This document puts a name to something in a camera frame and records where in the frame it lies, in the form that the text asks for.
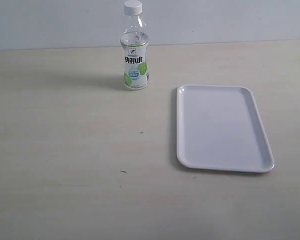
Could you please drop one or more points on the clear plastic water bottle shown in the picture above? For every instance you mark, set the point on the clear plastic water bottle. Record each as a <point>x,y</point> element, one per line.
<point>134,41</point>

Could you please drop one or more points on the white bottle cap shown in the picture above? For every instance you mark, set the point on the white bottle cap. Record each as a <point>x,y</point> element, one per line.
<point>132,7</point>

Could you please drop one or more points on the white plastic tray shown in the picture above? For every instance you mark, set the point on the white plastic tray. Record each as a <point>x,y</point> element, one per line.
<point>219,128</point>

